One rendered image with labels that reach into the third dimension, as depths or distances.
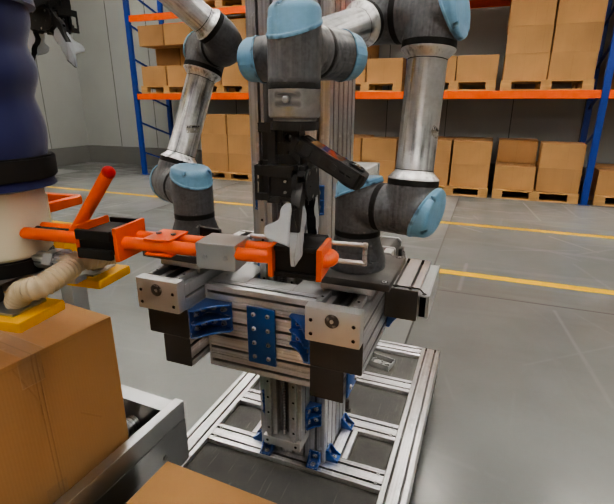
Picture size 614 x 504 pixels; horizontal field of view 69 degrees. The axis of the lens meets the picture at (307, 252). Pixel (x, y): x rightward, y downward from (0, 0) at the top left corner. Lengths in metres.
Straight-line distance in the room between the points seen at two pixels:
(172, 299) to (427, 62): 0.84
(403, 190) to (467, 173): 6.75
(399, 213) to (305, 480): 1.05
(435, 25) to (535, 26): 6.73
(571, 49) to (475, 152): 1.81
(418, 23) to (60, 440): 1.19
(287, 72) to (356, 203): 0.50
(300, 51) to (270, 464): 1.45
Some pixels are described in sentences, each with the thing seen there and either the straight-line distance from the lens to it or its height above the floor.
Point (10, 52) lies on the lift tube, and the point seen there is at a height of 1.52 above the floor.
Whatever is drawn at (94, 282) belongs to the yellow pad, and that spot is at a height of 1.10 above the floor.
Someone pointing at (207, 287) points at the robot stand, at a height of 0.94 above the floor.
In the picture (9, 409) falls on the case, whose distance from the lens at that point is 1.13.
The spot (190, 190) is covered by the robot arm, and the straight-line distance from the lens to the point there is 1.30.
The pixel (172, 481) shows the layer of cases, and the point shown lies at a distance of 1.30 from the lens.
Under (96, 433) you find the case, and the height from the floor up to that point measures 0.67.
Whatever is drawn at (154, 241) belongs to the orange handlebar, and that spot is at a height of 1.22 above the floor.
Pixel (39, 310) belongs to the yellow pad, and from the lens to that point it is 0.90.
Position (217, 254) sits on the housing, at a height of 1.21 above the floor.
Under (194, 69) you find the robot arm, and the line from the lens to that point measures 1.47.
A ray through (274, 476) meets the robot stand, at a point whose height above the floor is 0.21.
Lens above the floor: 1.44
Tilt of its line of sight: 18 degrees down
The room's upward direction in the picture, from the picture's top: straight up
